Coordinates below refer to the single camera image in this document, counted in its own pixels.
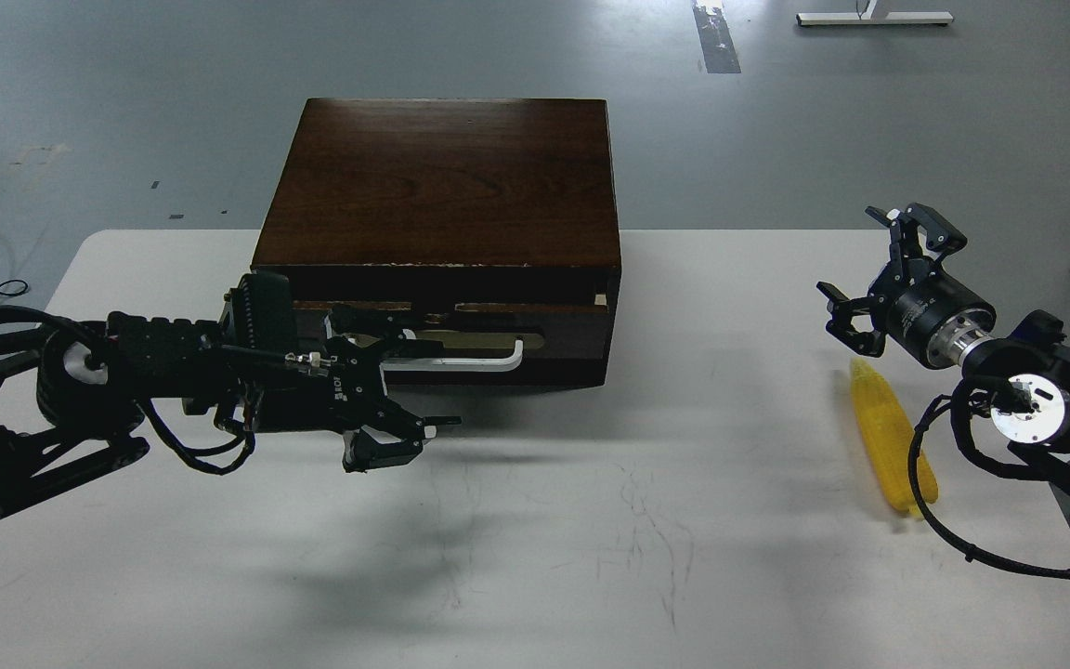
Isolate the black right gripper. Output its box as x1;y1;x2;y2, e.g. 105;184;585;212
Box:
816;203;997;370

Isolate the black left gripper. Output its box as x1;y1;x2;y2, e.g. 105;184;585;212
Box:
253;302;462;473

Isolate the wooden drawer with white handle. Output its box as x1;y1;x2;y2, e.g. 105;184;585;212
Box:
294;294;615;385

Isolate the yellow corn cob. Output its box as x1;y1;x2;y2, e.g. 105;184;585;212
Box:
849;358;922;519

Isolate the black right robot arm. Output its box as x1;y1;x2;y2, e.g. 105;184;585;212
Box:
816;203;1070;581

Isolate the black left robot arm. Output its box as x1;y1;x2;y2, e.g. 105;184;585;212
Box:
0;302;460;520

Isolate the dark wooden drawer cabinet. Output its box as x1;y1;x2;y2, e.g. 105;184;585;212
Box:
251;98;621;387

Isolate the white table leg base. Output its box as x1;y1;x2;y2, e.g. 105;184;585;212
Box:
795;1;956;27

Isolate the grey floor tape strip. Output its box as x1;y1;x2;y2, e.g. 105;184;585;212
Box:
691;1;742;73

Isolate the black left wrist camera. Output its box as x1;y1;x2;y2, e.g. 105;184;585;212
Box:
219;271;299;354

